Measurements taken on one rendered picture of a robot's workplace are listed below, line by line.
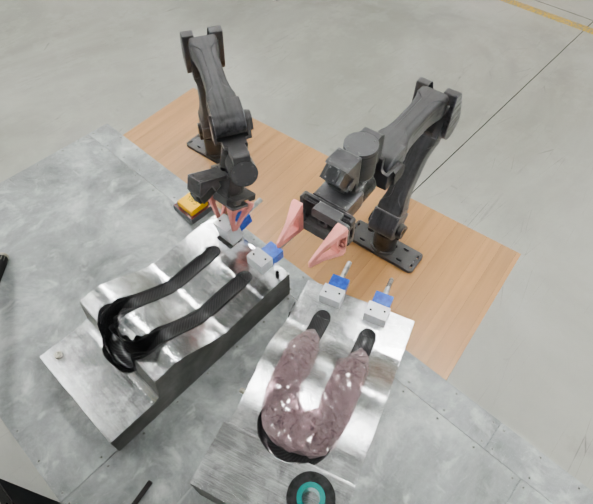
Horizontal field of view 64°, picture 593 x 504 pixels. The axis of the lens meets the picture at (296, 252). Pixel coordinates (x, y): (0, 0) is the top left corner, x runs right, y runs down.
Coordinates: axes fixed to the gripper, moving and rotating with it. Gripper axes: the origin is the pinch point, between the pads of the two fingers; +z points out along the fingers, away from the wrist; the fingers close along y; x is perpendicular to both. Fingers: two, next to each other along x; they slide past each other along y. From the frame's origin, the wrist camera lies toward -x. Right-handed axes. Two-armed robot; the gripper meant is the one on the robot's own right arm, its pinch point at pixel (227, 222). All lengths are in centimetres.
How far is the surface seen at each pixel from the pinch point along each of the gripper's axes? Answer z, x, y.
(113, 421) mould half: 24.9, -39.0, 14.8
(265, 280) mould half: 7.4, -0.7, 14.9
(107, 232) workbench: 15.7, -13.3, -32.4
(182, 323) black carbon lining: 13.1, -20.0, 10.4
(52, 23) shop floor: 24, 99, -310
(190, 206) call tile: 6.7, 4.4, -19.9
